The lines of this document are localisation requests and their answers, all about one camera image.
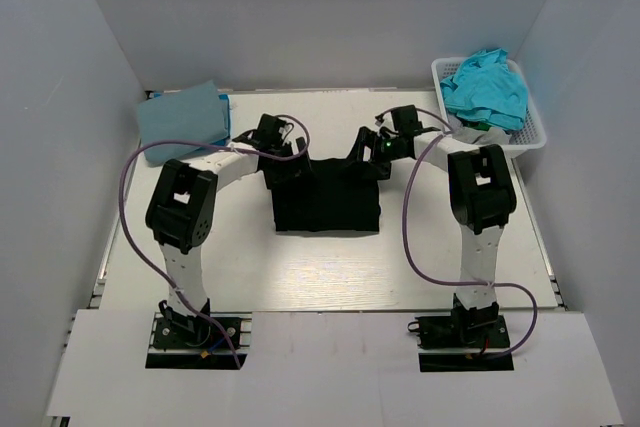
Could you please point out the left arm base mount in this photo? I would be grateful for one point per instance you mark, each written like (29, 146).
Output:
(191, 343)

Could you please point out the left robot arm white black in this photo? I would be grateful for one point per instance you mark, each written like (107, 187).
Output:
(180, 213)

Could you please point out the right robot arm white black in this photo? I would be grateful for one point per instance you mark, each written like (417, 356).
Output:
(481, 193)

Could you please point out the grey garment in basket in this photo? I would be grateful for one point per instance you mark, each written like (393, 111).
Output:
(478, 134)

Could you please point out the white plastic basket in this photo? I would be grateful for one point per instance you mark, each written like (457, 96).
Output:
(531, 137)

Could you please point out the green garment in basket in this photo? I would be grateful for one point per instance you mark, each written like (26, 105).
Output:
(479, 126)

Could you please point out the turquoise t-shirt in basket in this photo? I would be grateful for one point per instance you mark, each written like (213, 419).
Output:
(485, 89)

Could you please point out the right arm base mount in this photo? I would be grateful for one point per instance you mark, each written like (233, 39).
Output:
(462, 342)

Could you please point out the folded bright blue t-shirt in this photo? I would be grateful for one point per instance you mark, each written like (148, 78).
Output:
(226, 110)

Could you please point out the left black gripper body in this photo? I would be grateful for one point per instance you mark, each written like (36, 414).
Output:
(287, 169)

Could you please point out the folded light blue t-shirt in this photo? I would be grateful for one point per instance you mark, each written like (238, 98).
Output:
(192, 114)

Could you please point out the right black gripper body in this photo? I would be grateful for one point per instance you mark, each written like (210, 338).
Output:
(383, 149)

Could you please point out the black t-shirt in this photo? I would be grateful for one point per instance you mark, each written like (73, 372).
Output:
(328, 195)

